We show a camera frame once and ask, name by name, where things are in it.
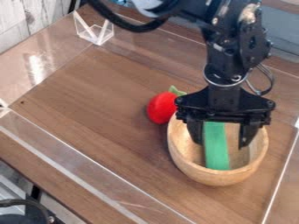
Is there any black clamp with screw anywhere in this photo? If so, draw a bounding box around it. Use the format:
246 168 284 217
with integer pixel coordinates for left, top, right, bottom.
22 193 66 224

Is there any brown wooden bowl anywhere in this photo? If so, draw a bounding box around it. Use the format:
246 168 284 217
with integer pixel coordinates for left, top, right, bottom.
166 116 268 186

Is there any green rectangular block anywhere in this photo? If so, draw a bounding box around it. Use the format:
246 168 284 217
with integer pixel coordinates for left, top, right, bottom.
202 122 229 171

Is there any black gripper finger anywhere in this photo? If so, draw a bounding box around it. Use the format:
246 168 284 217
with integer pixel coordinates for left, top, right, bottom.
237 124 258 148
186 121 202 144

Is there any red toy strawberry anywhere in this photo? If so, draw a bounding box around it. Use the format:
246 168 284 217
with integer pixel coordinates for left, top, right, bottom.
145 86 185 124

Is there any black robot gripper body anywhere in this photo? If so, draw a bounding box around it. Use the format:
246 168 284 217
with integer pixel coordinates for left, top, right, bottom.
173 87 276 126

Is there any clear acrylic front barrier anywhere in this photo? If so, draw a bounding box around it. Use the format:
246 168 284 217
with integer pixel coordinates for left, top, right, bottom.
0 105 194 224

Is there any black cable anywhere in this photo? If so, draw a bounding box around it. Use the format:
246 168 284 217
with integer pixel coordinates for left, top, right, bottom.
0 198 43 224

